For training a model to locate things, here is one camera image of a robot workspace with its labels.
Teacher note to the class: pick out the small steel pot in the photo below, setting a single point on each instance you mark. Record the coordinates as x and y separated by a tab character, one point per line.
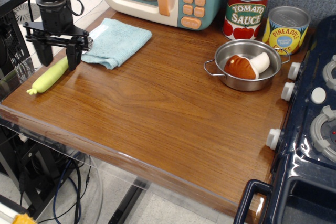
249	49

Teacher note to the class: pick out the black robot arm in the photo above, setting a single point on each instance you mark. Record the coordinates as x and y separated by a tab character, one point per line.
57	28

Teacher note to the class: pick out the toy mushroom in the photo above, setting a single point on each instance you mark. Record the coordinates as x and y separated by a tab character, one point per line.
245	68

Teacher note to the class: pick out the black table leg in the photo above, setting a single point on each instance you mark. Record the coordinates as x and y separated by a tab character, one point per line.
126	205

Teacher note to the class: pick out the white stove knob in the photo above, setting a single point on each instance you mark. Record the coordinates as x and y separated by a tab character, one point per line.
273	138
294	70
287	91

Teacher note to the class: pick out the tomato sauce can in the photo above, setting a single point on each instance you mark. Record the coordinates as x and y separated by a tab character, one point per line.
243	18

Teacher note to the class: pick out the dark blue toy stove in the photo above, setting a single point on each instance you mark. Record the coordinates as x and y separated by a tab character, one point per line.
302	188

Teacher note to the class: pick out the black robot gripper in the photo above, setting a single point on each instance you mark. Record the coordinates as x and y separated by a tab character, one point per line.
56	21

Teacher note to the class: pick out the light blue folded cloth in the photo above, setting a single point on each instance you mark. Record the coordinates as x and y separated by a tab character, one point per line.
114	42

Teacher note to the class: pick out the yellow handled ice cream scoop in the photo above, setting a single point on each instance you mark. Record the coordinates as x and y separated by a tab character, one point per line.
50	77

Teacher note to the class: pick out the pineapple slices can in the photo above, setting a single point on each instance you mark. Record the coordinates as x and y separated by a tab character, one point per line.
286	28

